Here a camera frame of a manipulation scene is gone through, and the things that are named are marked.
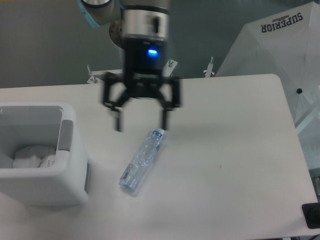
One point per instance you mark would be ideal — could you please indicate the clear plastic water bottle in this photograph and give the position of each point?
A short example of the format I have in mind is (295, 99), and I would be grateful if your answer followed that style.
(141, 161)

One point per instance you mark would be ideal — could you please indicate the black gripper cable plug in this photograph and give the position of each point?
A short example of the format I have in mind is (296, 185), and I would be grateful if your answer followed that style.
(156, 21)

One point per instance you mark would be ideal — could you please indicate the black device at table corner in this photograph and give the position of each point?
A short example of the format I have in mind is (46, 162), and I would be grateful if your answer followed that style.
(311, 212)

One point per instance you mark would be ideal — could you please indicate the white Superior umbrella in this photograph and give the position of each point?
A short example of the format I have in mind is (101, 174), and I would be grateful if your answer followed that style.
(286, 44)

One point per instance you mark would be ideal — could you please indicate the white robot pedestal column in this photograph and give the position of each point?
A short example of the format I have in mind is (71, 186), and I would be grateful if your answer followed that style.
(117, 39)

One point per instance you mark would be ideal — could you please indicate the clear plastic bag printed label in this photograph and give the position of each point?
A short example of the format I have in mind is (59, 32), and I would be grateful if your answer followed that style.
(34, 156)

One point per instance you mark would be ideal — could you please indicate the white plastic trash can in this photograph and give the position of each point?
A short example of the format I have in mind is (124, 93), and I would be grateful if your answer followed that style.
(26, 123)

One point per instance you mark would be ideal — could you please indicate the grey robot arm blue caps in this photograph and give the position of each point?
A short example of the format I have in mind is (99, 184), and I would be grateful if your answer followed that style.
(143, 30)

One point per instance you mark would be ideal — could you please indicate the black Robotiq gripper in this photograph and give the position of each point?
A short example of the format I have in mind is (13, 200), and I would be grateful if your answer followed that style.
(144, 60)

